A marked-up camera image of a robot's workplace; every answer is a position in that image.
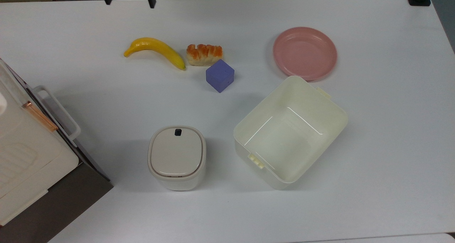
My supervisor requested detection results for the purple cube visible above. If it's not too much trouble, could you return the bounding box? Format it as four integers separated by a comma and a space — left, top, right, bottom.
205, 59, 235, 93

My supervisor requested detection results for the yellow toy banana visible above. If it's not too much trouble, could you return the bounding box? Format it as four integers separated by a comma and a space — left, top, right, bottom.
123, 37, 186, 71

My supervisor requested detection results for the toy bread with orange glaze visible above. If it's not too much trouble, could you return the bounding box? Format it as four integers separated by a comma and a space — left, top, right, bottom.
186, 44, 224, 66

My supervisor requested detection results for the orange tape strip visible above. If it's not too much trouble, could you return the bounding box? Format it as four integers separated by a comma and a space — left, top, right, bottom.
22, 101, 58, 132

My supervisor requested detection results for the small beige lidded trash can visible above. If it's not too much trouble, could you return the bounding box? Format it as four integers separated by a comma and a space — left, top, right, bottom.
148, 125, 207, 191

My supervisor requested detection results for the pink plate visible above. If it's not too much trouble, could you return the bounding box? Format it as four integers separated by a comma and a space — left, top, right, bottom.
272, 27, 338, 81

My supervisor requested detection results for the cream plastic storage box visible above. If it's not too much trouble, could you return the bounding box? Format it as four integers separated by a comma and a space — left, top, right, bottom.
0, 58, 79, 226

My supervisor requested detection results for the cream open plastic bin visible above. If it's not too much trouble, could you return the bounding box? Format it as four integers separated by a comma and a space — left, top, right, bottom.
233, 75, 349, 190

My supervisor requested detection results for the white drawer handle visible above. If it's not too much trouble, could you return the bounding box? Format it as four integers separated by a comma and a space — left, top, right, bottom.
28, 85, 81, 146

